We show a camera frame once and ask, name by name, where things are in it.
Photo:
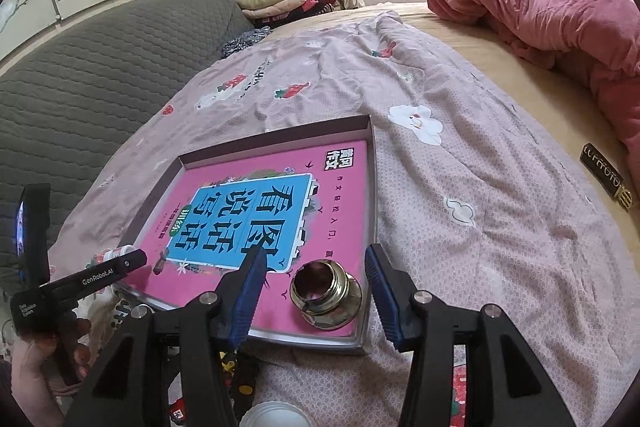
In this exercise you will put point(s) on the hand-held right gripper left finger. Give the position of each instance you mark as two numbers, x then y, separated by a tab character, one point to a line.
252	279

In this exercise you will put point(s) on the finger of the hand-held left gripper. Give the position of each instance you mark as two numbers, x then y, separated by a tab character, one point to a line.
127	261

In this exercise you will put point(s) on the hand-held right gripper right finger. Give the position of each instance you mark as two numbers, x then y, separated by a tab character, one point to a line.
382	289

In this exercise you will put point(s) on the white pill bottle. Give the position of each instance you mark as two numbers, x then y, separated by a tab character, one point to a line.
120	252

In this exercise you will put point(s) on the shiny metal cap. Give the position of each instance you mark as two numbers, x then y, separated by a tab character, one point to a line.
325	302

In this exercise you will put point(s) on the shallow cardboard box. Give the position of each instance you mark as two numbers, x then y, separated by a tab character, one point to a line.
350	342

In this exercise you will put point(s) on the white plastic lid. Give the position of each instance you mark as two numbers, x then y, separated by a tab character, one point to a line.
277	414

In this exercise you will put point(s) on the person's left hand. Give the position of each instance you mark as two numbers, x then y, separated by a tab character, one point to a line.
80	354

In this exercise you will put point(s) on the lilac printed bed quilt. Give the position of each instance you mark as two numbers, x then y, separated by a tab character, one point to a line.
450	257

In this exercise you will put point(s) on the pink book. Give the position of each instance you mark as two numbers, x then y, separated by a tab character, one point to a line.
325	187

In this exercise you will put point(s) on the grey quilted headboard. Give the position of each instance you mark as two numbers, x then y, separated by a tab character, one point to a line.
100	72

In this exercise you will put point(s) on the dark patterned cloth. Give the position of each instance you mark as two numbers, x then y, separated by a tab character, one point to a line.
245	41

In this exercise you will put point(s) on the black gold label strip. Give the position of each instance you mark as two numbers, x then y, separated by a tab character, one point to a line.
606	176

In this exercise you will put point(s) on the tan bed sheet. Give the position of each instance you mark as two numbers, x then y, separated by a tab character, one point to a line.
500	57

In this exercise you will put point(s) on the pink blanket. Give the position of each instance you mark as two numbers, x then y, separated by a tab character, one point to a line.
550	7

